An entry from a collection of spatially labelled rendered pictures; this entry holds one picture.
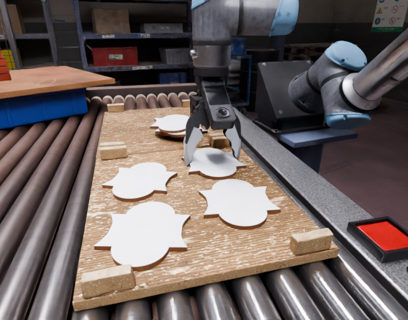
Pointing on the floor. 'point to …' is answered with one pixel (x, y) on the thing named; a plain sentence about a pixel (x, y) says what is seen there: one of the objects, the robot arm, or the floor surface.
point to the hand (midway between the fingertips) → (213, 162)
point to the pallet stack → (305, 51)
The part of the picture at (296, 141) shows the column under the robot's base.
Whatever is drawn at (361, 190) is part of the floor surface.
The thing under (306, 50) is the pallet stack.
